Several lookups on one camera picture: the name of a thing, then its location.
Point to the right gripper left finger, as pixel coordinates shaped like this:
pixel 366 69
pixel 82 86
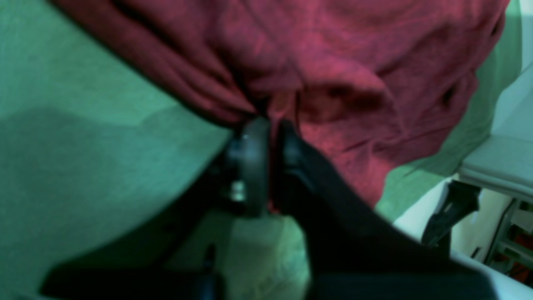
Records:
pixel 135 266

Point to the red T-shirt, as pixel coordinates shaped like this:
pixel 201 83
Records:
pixel 372 84

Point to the green table cloth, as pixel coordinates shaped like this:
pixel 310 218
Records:
pixel 90 149

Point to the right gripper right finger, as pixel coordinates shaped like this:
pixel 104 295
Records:
pixel 353 253

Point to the black clamp left edge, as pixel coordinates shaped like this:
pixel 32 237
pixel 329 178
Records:
pixel 458 200

